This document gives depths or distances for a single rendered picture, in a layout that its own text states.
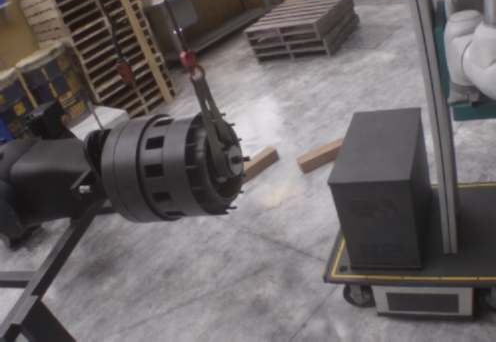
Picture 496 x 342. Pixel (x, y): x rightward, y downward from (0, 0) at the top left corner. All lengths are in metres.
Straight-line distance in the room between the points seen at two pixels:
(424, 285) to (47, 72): 4.21
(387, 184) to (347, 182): 0.16
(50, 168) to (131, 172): 0.65
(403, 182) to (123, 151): 1.28
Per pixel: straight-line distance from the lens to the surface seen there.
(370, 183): 1.81
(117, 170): 2.25
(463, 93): 1.54
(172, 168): 2.08
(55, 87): 5.13
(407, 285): 2.10
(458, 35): 1.45
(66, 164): 2.67
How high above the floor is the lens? 1.91
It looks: 29 degrees down
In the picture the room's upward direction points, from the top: 21 degrees counter-clockwise
